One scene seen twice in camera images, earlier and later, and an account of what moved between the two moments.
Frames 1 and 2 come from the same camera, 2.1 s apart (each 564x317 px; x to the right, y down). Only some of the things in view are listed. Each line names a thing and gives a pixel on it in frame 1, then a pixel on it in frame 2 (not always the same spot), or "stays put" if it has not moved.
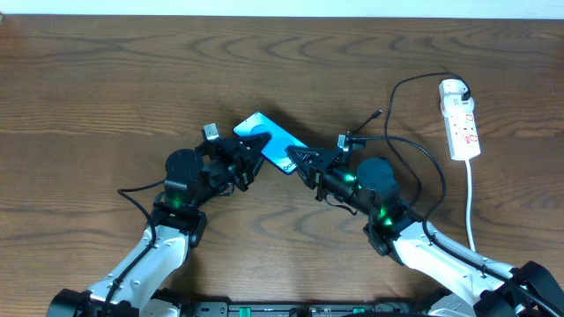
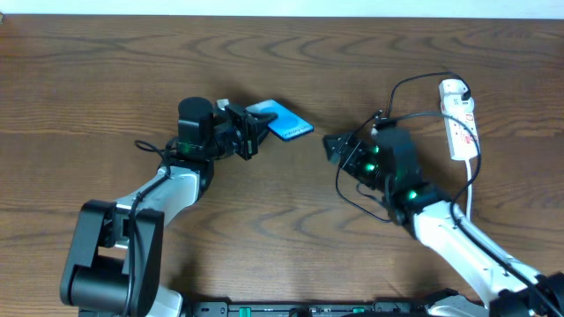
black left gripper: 241,163 → 245,132
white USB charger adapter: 453,106 stays put
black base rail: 306,309 stays put
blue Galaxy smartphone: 275,151 → 286,125
